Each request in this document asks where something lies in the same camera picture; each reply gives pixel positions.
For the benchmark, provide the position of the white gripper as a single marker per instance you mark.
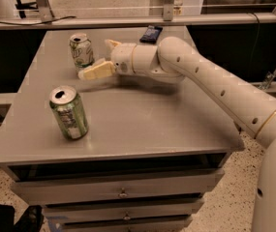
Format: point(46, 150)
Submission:
point(122, 58)

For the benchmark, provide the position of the white 7up can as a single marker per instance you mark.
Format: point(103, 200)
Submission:
point(81, 50)

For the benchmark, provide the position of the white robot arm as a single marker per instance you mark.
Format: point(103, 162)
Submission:
point(173, 59)

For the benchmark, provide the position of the dark blue rxbar wrapper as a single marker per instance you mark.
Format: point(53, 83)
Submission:
point(151, 34)

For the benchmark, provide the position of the green soda can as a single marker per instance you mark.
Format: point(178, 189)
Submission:
point(67, 108)

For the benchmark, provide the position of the grey drawer cabinet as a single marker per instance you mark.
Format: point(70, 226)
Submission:
point(136, 125)

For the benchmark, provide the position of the top drawer with knob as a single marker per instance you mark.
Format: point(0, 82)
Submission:
point(117, 187)

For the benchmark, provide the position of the drawer with knob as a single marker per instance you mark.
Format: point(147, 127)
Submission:
point(117, 187)
point(125, 210)

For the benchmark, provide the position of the black object bottom left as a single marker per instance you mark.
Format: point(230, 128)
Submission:
point(30, 221)

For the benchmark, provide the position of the metal bracket post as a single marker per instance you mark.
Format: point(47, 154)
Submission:
point(168, 6)

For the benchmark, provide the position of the grey metal rail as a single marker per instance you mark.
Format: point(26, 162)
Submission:
point(70, 22)

